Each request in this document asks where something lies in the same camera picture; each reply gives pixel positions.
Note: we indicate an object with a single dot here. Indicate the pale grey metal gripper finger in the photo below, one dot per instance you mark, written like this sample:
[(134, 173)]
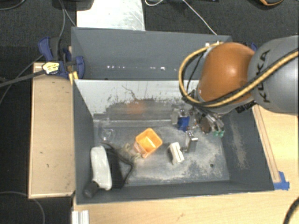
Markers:
[(175, 118), (192, 144)]

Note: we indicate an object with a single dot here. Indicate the white plastic clip block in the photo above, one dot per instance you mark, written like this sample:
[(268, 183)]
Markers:
[(176, 153)]

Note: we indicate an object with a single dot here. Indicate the orange plastic cup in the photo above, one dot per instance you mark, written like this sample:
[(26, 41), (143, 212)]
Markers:
[(148, 142)]

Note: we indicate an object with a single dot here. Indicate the grey metal bin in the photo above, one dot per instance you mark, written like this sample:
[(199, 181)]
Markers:
[(149, 55)]

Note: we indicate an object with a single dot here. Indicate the clear glass thing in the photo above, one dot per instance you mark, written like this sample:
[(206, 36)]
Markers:
[(107, 134)]

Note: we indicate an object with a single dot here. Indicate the pale wood board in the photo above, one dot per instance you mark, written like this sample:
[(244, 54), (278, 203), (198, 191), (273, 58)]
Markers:
[(52, 129)]

